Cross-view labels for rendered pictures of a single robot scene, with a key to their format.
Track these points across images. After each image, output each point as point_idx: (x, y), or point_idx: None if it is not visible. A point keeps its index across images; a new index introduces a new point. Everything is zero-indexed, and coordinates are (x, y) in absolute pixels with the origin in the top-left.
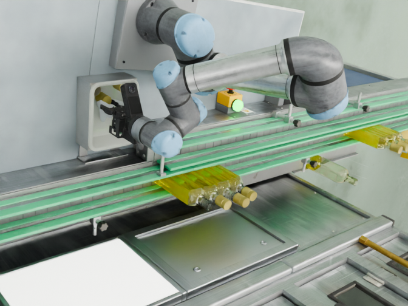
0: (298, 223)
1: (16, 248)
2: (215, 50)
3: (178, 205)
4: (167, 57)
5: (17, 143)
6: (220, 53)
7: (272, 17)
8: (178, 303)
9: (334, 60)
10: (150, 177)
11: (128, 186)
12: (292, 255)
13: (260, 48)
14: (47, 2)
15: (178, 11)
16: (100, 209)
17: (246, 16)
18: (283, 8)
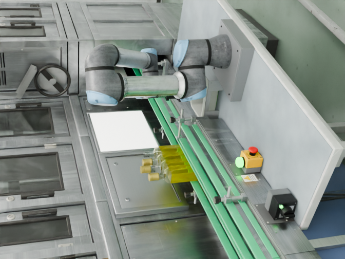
0: (155, 244)
1: None
2: (261, 111)
3: None
4: (226, 83)
5: None
6: (180, 72)
7: (302, 124)
8: (97, 154)
9: (85, 58)
10: (176, 133)
11: (169, 125)
12: (107, 207)
13: (289, 145)
14: (211, 15)
15: (196, 39)
16: (166, 128)
17: (283, 102)
18: (313, 123)
